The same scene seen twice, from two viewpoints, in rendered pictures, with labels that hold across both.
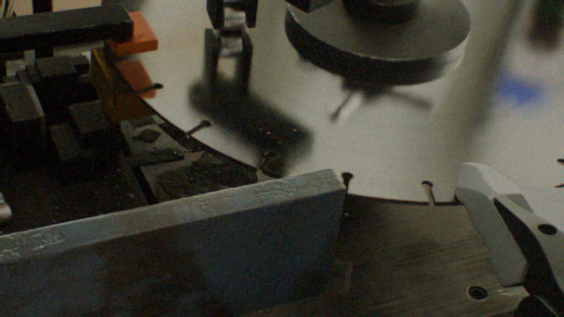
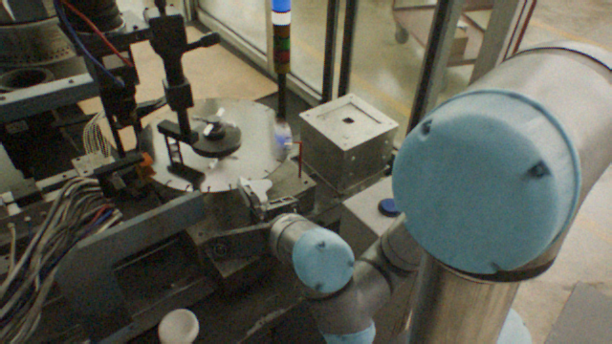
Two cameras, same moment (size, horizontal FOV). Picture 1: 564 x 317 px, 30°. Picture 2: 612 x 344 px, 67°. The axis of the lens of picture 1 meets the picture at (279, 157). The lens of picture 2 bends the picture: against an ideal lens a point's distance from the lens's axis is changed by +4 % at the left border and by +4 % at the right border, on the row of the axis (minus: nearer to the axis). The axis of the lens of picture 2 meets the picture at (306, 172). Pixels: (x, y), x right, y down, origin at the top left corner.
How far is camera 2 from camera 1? 0.38 m
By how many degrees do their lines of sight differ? 8
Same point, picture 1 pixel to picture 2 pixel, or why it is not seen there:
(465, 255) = not seen: hidden behind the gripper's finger
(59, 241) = (132, 223)
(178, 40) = (159, 157)
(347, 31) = (207, 144)
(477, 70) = (244, 148)
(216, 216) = (170, 208)
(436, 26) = (231, 138)
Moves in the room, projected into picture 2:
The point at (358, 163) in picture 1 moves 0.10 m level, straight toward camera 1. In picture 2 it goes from (211, 182) to (205, 222)
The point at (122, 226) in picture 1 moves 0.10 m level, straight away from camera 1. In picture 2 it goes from (147, 216) to (142, 176)
